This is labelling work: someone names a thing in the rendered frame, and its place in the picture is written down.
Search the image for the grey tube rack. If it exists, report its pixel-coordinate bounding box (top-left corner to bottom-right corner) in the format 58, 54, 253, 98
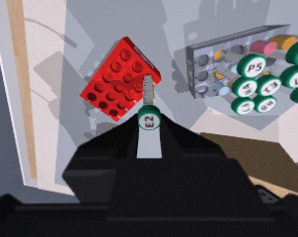
186, 25, 291, 100

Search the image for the grey bench mat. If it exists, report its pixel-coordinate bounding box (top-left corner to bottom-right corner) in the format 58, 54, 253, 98
54, 0, 298, 187

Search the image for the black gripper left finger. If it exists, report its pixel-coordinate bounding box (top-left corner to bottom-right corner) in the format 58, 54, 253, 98
71, 114, 139, 159

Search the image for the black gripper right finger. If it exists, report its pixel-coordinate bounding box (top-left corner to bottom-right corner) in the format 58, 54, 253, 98
159, 113, 227, 158

